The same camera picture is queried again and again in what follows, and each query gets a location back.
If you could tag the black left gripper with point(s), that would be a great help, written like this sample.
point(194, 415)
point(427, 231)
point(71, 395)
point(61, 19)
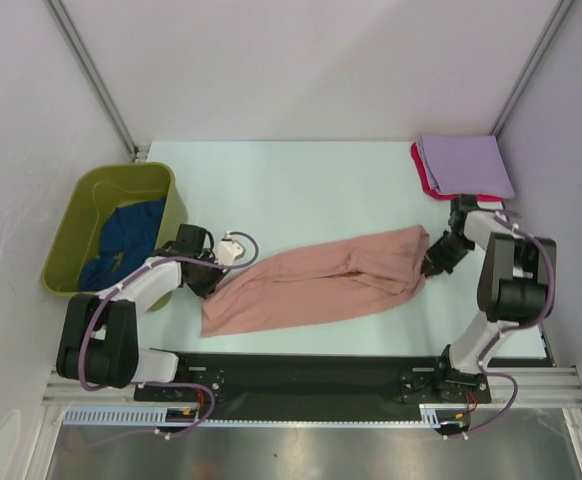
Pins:
point(202, 291)

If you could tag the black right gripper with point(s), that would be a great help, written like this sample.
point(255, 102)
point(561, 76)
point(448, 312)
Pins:
point(438, 262)

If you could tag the pink printed t shirt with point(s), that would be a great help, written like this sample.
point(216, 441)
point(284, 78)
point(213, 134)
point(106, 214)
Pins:
point(320, 284)

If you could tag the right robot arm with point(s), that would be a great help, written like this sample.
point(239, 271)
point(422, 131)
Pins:
point(516, 286)

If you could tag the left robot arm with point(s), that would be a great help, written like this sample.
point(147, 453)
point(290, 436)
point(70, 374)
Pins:
point(100, 346)

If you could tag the blue t shirt in bin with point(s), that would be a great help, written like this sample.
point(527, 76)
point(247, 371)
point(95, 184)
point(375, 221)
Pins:
point(127, 238)

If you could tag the folded purple t shirt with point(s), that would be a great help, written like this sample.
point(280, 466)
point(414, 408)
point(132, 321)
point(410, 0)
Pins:
point(465, 165)

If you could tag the olive green plastic bin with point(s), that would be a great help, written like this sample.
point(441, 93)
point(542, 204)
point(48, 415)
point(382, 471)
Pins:
point(95, 197)

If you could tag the folded red t shirt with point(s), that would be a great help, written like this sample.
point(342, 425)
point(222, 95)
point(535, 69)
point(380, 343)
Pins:
point(427, 188)

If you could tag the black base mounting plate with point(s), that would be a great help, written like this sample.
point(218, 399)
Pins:
point(308, 368)

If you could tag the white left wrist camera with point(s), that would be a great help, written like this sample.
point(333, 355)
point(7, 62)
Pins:
point(228, 250)

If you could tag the white slotted cable duct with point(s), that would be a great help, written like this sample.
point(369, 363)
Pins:
point(412, 416)

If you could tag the aluminium front rail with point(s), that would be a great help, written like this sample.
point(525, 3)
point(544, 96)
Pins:
point(523, 387)

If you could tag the aluminium frame post left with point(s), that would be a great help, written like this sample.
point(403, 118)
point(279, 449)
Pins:
point(78, 48)

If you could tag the aluminium frame post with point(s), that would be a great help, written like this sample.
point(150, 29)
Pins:
point(548, 35)
point(78, 48)

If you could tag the aluminium frame post right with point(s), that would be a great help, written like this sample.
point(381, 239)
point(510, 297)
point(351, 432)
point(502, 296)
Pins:
point(548, 35)

